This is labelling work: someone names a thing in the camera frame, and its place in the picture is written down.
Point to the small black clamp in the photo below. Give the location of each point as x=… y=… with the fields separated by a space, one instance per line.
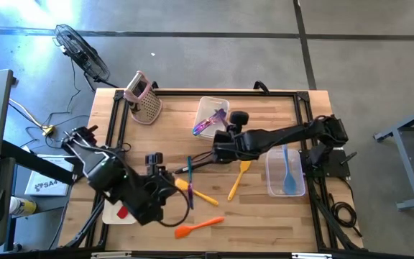
x=155 y=85

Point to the silver metal bracket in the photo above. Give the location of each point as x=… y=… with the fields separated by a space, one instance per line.
x=110 y=255
x=311 y=256

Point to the red silicone spatula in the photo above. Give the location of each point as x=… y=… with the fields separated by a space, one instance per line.
x=122 y=212

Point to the black slotted spoon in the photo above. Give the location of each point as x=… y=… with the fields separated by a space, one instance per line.
x=189 y=168

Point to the yellow spray can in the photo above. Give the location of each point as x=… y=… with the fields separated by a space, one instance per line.
x=23 y=206

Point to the grey metal stand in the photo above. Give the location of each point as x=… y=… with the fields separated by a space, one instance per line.
x=406 y=162

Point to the clear plastic bin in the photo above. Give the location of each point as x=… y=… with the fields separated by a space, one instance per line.
x=275 y=187

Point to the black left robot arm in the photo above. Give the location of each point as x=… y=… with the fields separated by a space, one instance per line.
x=102 y=169

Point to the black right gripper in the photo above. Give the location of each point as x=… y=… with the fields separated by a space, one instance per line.
x=228 y=147

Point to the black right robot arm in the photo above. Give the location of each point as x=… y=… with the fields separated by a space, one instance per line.
x=293 y=135

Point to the white printed booklet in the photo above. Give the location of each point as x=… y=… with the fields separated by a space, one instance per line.
x=47 y=185

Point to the white plastic bin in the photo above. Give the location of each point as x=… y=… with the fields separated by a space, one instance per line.
x=201 y=104
x=111 y=216

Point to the blue silicone spoon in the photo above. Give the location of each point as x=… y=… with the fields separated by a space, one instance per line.
x=288 y=176

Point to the black aluminium table frame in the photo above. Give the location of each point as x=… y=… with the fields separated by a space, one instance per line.
x=178 y=93

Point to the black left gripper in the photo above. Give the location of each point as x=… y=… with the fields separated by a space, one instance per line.
x=162 y=187

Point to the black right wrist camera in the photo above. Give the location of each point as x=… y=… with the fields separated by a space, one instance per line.
x=239 y=120

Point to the orange silicone spatula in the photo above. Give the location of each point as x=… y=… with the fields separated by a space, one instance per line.
x=192 y=228

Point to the yellow power plug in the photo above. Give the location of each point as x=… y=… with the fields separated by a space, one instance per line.
x=48 y=130

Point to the black floor fan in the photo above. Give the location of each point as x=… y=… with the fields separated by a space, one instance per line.
x=81 y=54

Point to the iridescent metal spoon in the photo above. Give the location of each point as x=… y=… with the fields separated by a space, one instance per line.
x=199 y=129

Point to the black side desk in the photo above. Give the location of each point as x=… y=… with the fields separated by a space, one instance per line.
x=38 y=163

